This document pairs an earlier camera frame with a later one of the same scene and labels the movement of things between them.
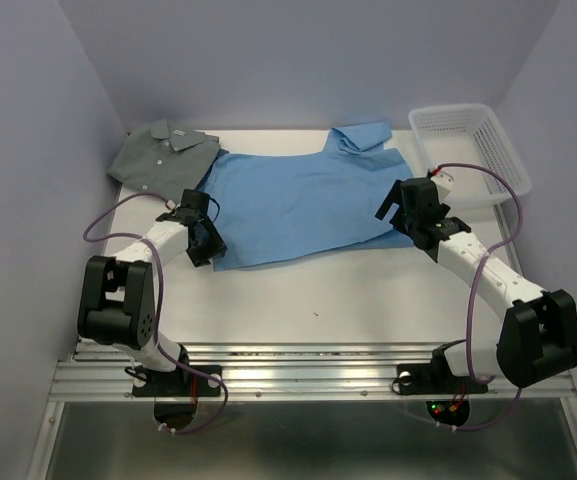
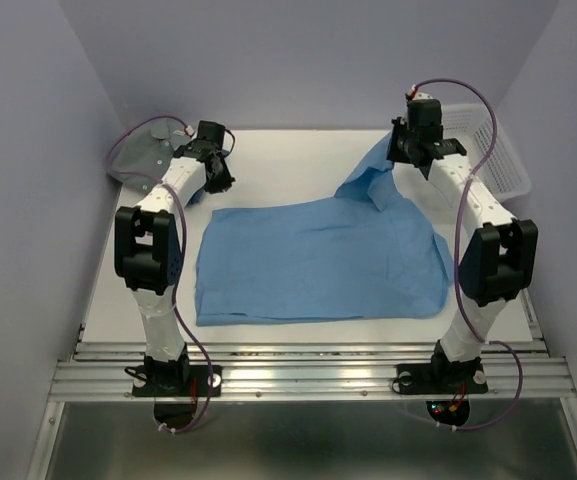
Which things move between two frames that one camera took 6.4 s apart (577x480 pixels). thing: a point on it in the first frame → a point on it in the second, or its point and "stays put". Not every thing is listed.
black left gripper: x=215 y=245 → x=224 y=182
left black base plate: x=185 y=383 stays put
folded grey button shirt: x=164 y=160 stays put
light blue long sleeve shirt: x=284 y=207 → x=372 y=250
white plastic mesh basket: x=469 y=135 stays put
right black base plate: x=435 y=378 stays put
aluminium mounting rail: x=287 y=372 stays put
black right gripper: x=390 y=199 → x=394 y=154
